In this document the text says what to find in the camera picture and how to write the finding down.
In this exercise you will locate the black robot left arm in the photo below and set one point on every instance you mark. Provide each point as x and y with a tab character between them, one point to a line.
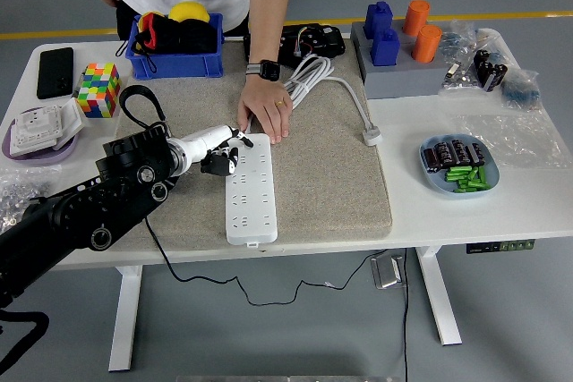
89	212

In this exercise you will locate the purple tray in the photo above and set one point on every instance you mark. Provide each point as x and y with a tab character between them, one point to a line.
62	154

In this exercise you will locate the multicoloured puzzle cube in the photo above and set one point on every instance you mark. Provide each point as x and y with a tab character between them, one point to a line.
97	91

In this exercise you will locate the white power strip plug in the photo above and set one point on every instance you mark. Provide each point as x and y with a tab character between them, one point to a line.
372	137

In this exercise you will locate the bag of silver parts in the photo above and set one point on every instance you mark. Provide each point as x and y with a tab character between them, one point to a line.
457	81

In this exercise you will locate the white wall switch panel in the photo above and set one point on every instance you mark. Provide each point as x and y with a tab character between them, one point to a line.
71	120

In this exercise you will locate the bag of blue resistors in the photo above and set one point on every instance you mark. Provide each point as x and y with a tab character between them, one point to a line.
520	92

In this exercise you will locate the bag of blue parts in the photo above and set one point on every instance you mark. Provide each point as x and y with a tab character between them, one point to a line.
457	40

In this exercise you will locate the metal floor socket box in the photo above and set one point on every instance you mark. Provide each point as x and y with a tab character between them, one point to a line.
387	272

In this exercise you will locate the blue plastic bin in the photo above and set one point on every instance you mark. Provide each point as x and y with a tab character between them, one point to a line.
179	65

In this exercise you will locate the black desk control panel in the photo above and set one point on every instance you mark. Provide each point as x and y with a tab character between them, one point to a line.
498	246

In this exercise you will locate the bag of metal nuts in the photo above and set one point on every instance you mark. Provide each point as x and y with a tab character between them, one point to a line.
18	189

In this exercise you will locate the black capacitor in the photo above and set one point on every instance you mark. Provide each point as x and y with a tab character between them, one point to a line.
443	153
475	155
459	152
432	160

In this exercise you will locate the grey block holder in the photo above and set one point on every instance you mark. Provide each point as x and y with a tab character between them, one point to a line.
404	83

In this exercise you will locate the black smartphone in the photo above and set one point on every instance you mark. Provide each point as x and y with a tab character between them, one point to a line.
55	73

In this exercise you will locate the green battery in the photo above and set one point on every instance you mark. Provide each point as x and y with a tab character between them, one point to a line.
483	177
458	177
457	171
468	188

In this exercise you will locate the yellow ball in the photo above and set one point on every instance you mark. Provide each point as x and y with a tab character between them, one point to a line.
188	11

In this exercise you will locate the blue square block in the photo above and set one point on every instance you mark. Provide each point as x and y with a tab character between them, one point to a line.
385	49
378	20

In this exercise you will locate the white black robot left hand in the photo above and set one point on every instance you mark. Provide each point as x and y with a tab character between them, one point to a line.
206	140

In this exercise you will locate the orange cylinder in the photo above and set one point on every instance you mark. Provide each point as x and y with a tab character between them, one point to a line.
416	18
426	45

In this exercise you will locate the person's left hand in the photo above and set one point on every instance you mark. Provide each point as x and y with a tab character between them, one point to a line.
265	105

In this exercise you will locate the bag of black capacitors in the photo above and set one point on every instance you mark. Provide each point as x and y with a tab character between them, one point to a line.
489	70

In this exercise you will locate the white table leg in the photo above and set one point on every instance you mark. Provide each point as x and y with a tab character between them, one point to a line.
126	319
437	297

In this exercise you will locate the grey-brown mat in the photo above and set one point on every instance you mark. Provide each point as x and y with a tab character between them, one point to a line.
322	185

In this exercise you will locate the light blue plate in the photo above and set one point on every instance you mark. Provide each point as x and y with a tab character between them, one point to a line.
430	179

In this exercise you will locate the white wall socket panel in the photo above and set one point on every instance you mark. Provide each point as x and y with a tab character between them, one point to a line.
36	131

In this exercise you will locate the black wristwatch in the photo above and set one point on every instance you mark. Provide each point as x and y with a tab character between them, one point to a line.
268	70

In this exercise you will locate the empty clear plastic bag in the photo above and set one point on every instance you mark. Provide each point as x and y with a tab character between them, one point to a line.
511	139

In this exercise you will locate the person's left forearm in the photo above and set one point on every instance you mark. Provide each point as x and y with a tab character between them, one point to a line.
269	6

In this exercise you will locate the white power strip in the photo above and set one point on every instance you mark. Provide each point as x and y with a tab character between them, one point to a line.
253	203

